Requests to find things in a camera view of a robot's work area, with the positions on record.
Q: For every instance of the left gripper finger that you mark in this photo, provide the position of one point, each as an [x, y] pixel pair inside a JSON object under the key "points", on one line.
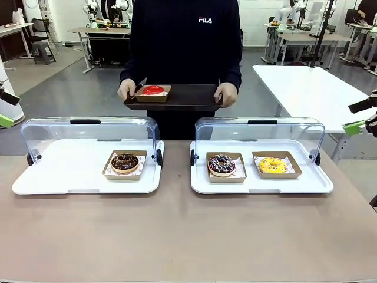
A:
{"points": [[9, 96], [6, 122]]}

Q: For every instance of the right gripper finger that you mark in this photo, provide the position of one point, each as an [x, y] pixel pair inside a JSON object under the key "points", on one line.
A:
{"points": [[355, 128], [362, 105]]}

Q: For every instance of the red glazed donut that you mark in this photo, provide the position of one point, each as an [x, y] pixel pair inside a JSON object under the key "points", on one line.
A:
{"points": [[153, 99], [153, 90]]}

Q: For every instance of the dark brown serving tray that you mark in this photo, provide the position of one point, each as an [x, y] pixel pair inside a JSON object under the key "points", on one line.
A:
{"points": [[191, 95]]}

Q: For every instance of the person's right forearm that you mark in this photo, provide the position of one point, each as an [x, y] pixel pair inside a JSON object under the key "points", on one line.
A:
{"points": [[132, 69]]}

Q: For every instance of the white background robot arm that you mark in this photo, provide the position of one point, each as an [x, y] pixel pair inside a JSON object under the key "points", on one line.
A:
{"points": [[285, 14], [89, 11]]}

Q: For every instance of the person's left forearm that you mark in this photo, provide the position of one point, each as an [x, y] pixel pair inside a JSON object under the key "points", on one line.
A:
{"points": [[231, 70]]}

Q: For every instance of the yellow glazed donut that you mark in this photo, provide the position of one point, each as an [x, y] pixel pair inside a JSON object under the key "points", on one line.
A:
{"points": [[279, 176]]}

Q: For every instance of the yellow sprinkled donut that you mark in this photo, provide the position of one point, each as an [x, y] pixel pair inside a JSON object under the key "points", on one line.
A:
{"points": [[272, 165]]}

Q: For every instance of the background person in black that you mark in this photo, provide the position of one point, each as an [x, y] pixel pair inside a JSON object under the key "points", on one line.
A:
{"points": [[366, 10]]}

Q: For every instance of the chocolate sprinkled donut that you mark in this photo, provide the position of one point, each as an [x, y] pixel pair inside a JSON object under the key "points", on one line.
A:
{"points": [[125, 163]]}

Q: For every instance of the chocolate donut left case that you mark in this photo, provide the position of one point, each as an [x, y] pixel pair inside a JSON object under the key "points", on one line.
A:
{"points": [[125, 178]]}

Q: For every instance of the chocolate sprinkle donut right case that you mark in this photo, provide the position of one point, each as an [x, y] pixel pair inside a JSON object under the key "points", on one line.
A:
{"points": [[226, 179]]}

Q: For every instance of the dark purple drizzled donut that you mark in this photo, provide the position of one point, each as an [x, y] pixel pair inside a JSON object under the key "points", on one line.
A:
{"points": [[221, 166]]}

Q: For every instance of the person's dark navy sweatshirt torso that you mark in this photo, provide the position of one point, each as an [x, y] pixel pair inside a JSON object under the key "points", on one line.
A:
{"points": [[182, 44]]}

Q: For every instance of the person's right hand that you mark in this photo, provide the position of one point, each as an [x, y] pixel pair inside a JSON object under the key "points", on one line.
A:
{"points": [[126, 90]]}

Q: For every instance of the person's left hand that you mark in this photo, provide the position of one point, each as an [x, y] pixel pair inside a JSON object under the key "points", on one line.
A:
{"points": [[226, 94]]}

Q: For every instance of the white rounded pillar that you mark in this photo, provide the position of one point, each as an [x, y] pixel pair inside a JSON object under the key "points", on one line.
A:
{"points": [[11, 109]]}

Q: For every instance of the black lid hinge knob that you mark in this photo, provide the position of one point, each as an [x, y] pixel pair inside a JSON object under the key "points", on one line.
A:
{"points": [[159, 159], [317, 159], [192, 157], [30, 159]]}

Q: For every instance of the large white table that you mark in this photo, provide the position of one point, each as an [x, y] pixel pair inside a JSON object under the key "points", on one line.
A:
{"points": [[306, 91]]}

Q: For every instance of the gray step stool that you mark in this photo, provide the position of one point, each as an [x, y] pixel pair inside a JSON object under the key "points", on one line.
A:
{"points": [[44, 50]]}

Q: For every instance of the white display case base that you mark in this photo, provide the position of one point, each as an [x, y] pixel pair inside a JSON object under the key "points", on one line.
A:
{"points": [[64, 171], [312, 182]]}

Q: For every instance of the white printed paper liner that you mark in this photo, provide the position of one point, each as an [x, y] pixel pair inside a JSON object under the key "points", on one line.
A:
{"points": [[142, 165], [240, 168], [291, 166]]}

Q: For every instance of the black office chair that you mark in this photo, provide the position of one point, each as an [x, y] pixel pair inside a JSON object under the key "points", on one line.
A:
{"points": [[41, 28]]}

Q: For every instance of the white standing desk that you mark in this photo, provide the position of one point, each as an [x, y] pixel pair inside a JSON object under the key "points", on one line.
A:
{"points": [[362, 28]]}

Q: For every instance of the black tripod pole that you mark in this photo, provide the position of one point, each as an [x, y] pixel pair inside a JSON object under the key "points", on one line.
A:
{"points": [[321, 35]]}

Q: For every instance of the clear display case lid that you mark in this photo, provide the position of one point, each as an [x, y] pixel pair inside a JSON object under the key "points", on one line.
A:
{"points": [[88, 131], [259, 132]]}

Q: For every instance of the gray top table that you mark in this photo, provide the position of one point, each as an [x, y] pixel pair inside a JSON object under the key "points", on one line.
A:
{"points": [[309, 38]]}

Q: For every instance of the dark computer monitor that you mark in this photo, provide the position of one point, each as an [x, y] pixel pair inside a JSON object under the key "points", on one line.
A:
{"points": [[352, 17]]}

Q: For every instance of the gray top workbench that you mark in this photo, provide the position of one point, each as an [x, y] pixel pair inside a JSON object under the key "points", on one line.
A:
{"points": [[94, 30]]}

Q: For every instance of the black cabinet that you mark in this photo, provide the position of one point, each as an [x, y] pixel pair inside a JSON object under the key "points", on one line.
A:
{"points": [[106, 48]]}

